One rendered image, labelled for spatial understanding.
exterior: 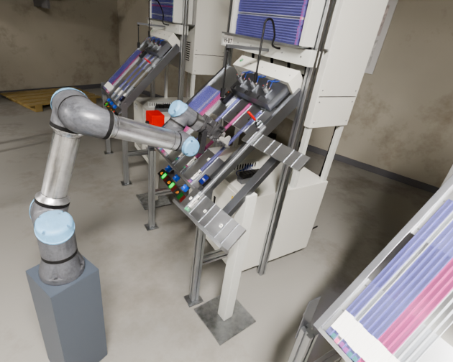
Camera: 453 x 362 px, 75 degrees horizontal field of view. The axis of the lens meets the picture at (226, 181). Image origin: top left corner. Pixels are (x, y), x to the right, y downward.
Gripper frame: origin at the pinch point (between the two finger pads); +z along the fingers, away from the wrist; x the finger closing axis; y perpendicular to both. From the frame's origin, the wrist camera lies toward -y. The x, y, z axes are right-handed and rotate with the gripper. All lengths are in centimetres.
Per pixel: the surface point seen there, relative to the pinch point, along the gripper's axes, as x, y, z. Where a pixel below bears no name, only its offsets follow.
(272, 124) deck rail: -9.8, 21.4, 8.2
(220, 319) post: -30, -80, 40
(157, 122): 90, -16, 7
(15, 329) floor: 9, -130, -38
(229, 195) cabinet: 6.9, -22.9, 28.8
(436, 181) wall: 8, 99, 297
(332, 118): -10, 46, 45
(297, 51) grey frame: -5, 55, 0
